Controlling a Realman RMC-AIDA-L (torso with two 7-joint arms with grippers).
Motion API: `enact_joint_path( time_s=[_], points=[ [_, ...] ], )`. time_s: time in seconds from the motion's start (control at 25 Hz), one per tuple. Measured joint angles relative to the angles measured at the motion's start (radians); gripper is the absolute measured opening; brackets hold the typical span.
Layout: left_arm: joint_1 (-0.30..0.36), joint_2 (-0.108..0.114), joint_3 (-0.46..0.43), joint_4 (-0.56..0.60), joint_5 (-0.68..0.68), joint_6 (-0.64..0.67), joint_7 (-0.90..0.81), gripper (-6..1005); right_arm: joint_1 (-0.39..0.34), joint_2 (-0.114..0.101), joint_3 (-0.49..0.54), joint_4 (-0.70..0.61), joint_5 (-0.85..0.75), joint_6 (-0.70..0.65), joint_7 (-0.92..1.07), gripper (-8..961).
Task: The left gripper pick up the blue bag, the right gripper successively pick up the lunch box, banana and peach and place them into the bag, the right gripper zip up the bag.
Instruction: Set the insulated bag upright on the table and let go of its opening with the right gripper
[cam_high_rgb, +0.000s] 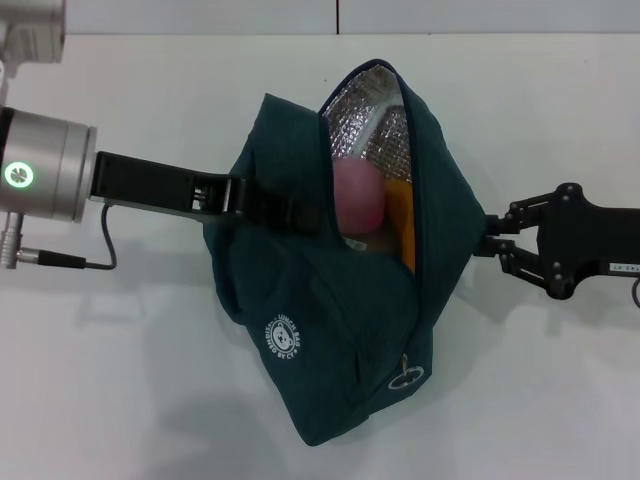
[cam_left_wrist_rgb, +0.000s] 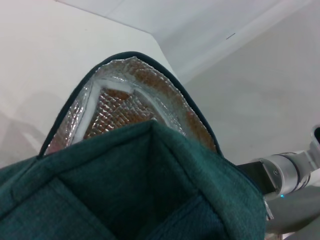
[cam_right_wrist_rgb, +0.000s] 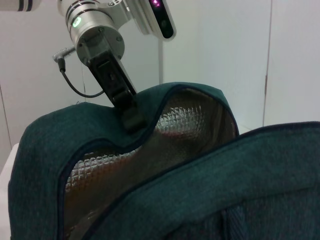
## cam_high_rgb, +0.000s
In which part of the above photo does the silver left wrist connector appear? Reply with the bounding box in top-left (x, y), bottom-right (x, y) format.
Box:
top-left (0, 212), bottom-right (22, 271)

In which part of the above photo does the dark left arm cable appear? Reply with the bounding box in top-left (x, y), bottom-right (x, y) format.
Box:
top-left (17, 204), bottom-right (120, 272)

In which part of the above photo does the grey left wrist camera bracket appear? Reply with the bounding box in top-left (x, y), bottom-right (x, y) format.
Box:
top-left (102, 198), bottom-right (244, 227)

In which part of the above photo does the dark teal insulated lunch bag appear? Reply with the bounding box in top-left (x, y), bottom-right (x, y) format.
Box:
top-left (202, 58), bottom-right (486, 435)

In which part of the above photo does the yellow banana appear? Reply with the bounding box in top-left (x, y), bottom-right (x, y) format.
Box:
top-left (382, 178), bottom-right (417, 275)

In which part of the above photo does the pink peach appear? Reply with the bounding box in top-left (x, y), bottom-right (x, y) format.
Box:
top-left (332, 158), bottom-right (386, 236)

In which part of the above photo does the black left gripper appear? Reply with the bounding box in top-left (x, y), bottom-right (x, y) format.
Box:
top-left (88, 149), bottom-right (332, 236)

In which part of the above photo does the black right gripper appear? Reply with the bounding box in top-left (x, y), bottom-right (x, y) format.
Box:
top-left (473, 181), bottom-right (640, 302)

